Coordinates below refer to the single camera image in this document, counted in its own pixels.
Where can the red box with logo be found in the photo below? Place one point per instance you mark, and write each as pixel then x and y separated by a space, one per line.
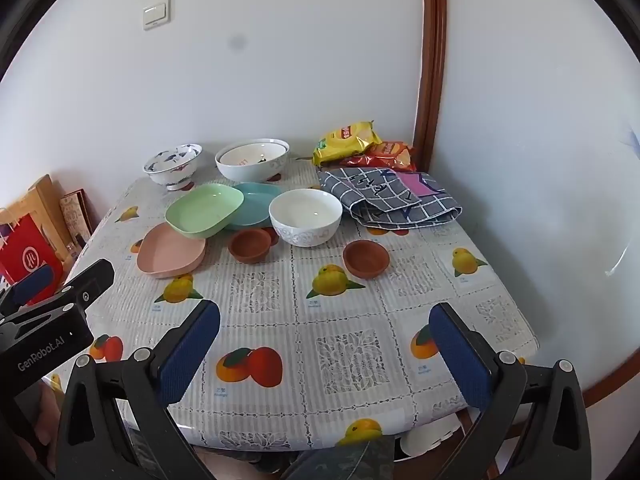
pixel 27 250

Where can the small brown clay bowl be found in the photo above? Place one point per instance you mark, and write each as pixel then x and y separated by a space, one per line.
pixel 366 259
pixel 248 246
pixel 273 236

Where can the white bowl with red print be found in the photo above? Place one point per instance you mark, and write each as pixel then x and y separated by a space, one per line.
pixel 252 152

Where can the brown wooden baseboard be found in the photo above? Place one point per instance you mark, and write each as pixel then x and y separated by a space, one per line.
pixel 615 375

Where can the teal square plate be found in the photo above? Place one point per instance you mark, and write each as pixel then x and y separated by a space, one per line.
pixel 255 205

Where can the pink square plate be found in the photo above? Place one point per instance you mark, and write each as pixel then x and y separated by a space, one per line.
pixel 167 252

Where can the white patterned bowl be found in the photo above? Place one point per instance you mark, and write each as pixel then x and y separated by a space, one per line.
pixel 305 217

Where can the brown wooden door frame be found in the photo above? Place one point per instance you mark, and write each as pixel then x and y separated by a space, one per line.
pixel 431 60

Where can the white light switch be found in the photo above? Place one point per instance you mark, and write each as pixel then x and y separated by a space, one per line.
pixel 156 14

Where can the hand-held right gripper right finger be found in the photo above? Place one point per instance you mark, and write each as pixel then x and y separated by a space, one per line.
pixel 462 355

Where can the large white bowl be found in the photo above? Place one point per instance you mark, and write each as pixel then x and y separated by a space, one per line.
pixel 255 172

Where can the yellow chip bag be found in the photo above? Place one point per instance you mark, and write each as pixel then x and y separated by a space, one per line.
pixel 345 142

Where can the green square plate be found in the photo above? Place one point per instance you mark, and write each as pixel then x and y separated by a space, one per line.
pixel 202 210

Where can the blue patterned footed bowl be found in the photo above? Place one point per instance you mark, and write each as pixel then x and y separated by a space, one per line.
pixel 172 165

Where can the brown patterned book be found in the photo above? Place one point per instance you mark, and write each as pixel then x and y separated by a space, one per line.
pixel 76 215

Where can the red chip bag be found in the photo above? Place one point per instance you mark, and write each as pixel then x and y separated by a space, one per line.
pixel 390 156

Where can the grey checked cloth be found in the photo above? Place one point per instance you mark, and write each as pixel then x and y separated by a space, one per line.
pixel 372 200

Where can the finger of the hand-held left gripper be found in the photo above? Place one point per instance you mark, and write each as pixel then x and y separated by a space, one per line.
pixel 92 275
pixel 32 282

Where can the person's left hand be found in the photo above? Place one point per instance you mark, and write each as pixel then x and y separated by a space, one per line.
pixel 45 420

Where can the pink fabric piece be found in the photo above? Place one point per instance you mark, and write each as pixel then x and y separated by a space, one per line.
pixel 417 184

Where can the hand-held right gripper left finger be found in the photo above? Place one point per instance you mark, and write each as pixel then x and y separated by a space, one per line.
pixel 187 350

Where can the fruit print tablecloth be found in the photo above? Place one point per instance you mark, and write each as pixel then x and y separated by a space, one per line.
pixel 325 320

